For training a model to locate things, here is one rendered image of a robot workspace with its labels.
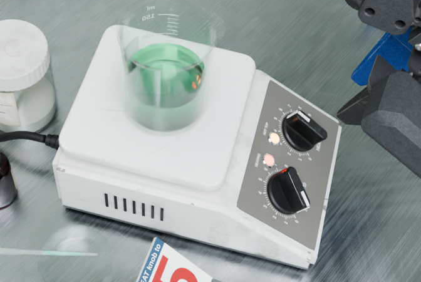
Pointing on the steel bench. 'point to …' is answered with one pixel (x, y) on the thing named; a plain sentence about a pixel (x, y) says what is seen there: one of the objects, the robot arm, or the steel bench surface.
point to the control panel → (279, 219)
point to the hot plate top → (222, 115)
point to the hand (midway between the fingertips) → (382, 79)
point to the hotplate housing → (187, 197)
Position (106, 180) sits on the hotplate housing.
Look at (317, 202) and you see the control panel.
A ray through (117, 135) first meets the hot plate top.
